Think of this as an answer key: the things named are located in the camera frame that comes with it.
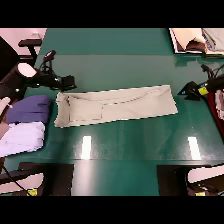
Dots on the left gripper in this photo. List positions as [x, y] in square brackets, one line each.
[68, 83]

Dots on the beige garment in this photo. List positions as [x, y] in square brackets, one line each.
[126, 105]

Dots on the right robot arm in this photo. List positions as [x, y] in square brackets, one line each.
[216, 84]

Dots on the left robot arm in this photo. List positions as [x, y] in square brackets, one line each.
[15, 80]

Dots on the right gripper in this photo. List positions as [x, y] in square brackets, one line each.
[202, 90]

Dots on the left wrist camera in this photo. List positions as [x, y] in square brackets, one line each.
[49, 55]

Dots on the pale lilac garment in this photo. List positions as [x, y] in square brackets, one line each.
[20, 138]

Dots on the purple garment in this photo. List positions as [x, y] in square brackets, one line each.
[29, 108]

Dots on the grey garment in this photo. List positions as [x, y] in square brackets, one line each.
[215, 38]

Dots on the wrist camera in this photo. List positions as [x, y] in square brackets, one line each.
[49, 55]
[206, 70]

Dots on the red garment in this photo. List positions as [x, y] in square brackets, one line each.
[216, 122]

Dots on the white garment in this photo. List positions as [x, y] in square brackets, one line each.
[220, 103]

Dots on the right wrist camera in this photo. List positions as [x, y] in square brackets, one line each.
[206, 70]

